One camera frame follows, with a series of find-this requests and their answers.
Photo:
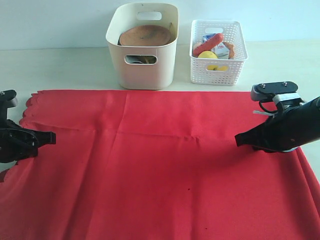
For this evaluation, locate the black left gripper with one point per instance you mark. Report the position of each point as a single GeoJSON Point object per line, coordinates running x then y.
{"type": "Point", "coordinates": [18, 143]}

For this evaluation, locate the brown egg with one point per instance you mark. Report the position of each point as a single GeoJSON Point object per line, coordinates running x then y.
{"type": "Point", "coordinates": [196, 45]}

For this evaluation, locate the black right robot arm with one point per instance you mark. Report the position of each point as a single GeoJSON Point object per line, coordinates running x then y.
{"type": "Point", "coordinates": [291, 126]}

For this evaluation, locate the red sausage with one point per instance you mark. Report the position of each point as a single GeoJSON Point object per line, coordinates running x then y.
{"type": "Point", "coordinates": [209, 44]}

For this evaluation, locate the brown wooden plate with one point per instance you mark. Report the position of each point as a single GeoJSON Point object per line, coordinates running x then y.
{"type": "Point", "coordinates": [145, 36]}

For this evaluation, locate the yellow lemon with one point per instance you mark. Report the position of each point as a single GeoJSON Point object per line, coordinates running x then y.
{"type": "Point", "coordinates": [207, 55]}

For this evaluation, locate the stainless steel cup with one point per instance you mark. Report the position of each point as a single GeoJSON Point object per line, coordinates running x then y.
{"type": "Point", "coordinates": [132, 59]}

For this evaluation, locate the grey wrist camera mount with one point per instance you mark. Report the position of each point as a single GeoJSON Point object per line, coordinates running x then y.
{"type": "Point", "coordinates": [283, 94]}

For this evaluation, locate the red tablecloth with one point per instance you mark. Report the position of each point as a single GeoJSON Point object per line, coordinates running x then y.
{"type": "Point", "coordinates": [154, 165]}

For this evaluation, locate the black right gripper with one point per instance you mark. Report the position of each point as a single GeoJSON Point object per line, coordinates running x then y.
{"type": "Point", "coordinates": [295, 127]}

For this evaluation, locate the blue white milk carton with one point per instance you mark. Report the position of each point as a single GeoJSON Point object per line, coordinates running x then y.
{"type": "Point", "coordinates": [221, 50]}

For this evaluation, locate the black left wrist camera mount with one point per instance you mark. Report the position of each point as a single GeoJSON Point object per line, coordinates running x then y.
{"type": "Point", "coordinates": [7, 100]}

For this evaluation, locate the white perforated plastic basket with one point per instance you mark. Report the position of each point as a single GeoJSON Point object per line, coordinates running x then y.
{"type": "Point", "coordinates": [232, 31]}

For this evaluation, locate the yellow cheese wedge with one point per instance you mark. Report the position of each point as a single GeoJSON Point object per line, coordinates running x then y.
{"type": "Point", "coordinates": [217, 68]}

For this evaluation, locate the cream plastic bin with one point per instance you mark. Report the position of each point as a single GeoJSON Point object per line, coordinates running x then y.
{"type": "Point", "coordinates": [143, 76]}

